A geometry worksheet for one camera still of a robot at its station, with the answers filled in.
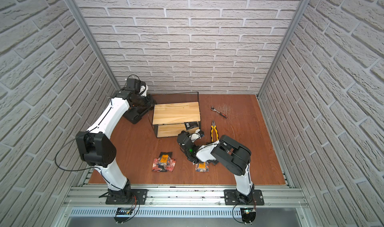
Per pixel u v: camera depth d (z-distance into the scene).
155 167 0.83
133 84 0.68
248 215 0.70
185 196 0.76
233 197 0.73
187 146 0.70
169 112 0.90
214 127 1.00
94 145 0.47
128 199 0.68
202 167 0.83
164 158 0.85
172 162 0.85
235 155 0.51
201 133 0.84
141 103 0.74
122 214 0.71
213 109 1.10
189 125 1.00
